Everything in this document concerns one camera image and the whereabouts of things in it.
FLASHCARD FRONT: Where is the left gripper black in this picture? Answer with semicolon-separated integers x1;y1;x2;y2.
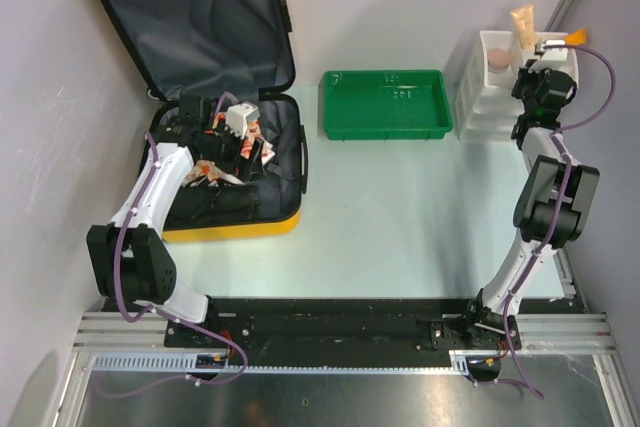
199;119;265;183

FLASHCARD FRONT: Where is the floral cloth pouch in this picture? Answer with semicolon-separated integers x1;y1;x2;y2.
182;112;275;187

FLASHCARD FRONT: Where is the pink round cosmetic jar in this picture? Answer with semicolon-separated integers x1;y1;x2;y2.
486;48;513;73

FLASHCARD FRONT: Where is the white plastic drawer organizer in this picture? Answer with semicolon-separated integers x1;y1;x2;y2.
455;31;579;147

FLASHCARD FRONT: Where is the orange cosmetic tube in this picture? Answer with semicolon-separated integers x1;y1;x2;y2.
564;28;588;46

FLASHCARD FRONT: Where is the beige cosmetic tube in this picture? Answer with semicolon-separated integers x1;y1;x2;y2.
510;4;536;49

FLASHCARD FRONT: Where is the green plastic tray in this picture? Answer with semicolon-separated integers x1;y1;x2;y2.
322;69;453;141

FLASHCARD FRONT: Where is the yellow Pikachu hard-shell suitcase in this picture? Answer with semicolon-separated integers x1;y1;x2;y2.
100;0;308;242

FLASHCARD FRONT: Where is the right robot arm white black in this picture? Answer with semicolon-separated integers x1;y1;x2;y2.
461;66;600;349

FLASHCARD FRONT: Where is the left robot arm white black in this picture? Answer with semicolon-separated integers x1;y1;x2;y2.
86;96;268;347

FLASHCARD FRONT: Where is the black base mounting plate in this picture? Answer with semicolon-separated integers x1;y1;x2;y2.
101;296;586;353

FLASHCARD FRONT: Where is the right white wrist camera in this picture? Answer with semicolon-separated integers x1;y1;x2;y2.
534;39;569;64

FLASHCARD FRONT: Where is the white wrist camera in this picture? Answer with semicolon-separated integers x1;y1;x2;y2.
225;102;260;138
534;39;569;64

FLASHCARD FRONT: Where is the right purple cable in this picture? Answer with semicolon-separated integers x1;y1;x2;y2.
502;42;619;401

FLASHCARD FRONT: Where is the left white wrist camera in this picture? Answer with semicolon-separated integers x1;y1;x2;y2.
225;102;260;138

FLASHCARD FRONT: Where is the grey slotted cable duct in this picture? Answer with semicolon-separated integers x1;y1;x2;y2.
92;349;511;376

